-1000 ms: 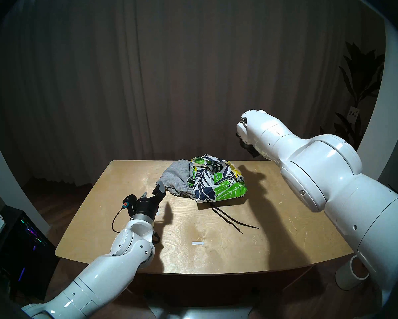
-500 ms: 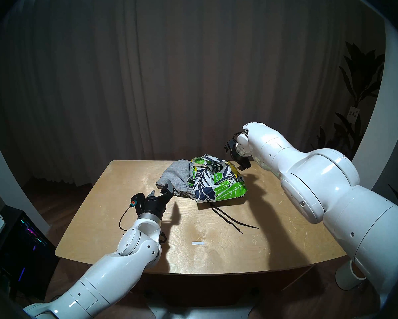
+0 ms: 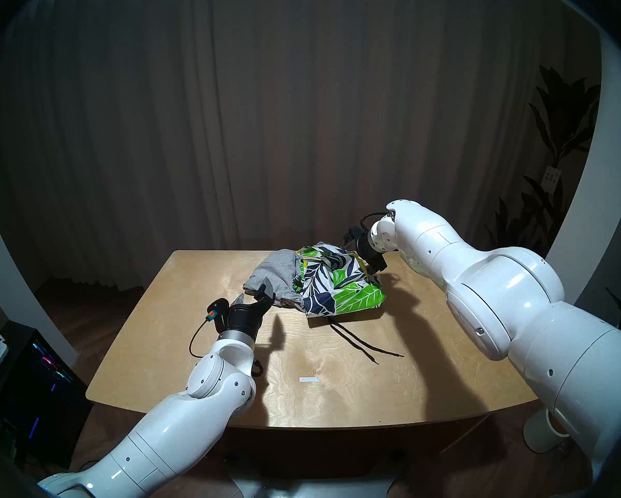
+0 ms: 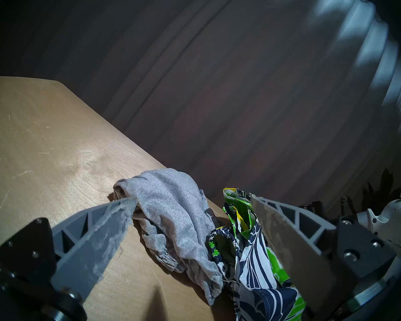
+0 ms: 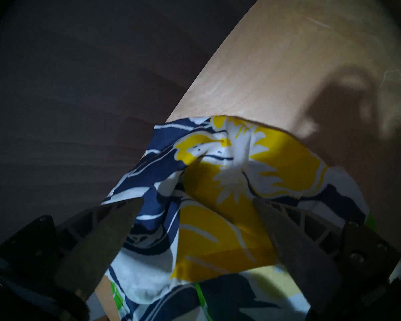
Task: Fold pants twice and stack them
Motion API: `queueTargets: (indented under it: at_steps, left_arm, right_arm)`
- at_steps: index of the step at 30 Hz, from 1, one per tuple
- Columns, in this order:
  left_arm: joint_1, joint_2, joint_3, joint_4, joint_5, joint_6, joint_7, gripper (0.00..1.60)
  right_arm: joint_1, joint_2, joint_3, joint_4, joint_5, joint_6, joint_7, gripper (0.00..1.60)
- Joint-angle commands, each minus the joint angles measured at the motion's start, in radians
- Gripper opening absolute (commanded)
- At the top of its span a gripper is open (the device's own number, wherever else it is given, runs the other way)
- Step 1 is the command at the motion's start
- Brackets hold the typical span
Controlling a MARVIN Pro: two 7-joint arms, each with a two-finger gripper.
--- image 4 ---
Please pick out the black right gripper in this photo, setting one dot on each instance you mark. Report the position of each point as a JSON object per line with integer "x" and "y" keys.
{"x": 316, "y": 208}

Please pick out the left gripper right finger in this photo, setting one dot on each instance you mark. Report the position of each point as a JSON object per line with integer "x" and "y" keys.
{"x": 294, "y": 256}

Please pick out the tall dark leafy plant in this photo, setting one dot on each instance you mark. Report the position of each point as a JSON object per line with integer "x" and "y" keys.
{"x": 384, "y": 186}

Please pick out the floral print shorts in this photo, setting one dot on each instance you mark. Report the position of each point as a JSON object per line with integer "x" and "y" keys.
{"x": 254, "y": 273}

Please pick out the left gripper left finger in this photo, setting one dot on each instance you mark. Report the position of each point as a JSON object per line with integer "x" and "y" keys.
{"x": 90, "y": 253}

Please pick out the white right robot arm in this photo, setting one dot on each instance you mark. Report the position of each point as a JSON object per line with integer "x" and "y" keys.
{"x": 394, "y": 220}

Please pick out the grey shorts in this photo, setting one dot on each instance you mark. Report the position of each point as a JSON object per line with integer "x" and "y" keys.
{"x": 173, "y": 216}

